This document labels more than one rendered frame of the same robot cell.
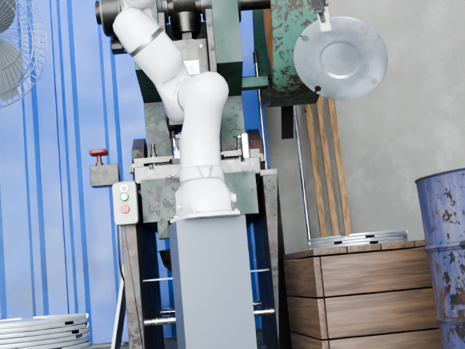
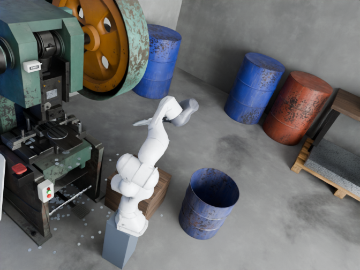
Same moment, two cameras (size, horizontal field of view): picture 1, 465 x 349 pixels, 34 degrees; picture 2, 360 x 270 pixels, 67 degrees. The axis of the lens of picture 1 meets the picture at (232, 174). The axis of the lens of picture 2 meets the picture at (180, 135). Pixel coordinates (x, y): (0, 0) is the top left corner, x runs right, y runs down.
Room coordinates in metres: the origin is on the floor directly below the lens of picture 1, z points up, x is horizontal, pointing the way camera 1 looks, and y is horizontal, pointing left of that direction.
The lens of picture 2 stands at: (1.42, 0.98, 2.05)
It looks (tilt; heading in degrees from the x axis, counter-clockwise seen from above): 36 degrees down; 296
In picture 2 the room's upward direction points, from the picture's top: 17 degrees clockwise
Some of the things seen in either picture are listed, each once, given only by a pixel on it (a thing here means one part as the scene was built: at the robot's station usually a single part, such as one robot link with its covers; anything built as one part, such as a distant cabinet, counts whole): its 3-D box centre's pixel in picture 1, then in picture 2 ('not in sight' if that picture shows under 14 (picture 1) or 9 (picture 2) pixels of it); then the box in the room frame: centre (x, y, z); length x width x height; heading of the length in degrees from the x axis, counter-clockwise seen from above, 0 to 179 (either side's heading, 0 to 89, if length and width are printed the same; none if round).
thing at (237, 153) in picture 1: (241, 150); (66, 118); (2.83, -0.04, 0.76); 0.17 x 0.06 x 0.10; 92
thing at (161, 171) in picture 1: (198, 175); (46, 135); (2.83, 0.13, 0.68); 0.45 x 0.30 x 0.06; 92
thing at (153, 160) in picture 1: (151, 158); (21, 136); (2.82, 0.29, 0.76); 0.17 x 0.06 x 0.10; 92
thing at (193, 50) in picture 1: (190, 77); (47, 94); (2.79, 0.12, 1.04); 0.17 x 0.15 x 0.30; 2
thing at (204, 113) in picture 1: (203, 120); (136, 195); (2.02, 0.06, 0.71); 0.18 x 0.11 x 0.25; 29
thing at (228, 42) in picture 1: (196, 141); (31, 108); (2.97, 0.13, 0.83); 0.79 x 0.43 x 1.34; 2
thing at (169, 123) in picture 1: (194, 126); (44, 113); (2.83, 0.13, 0.86); 0.20 x 0.16 x 0.05; 92
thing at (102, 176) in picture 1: (106, 191); (24, 182); (2.59, 0.43, 0.62); 0.10 x 0.06 x 0.20; 92
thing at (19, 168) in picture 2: (99, 160); (19, 172); (2.59, 0.45, 0.72); 0.07 x 0.06 x 0.08; 2
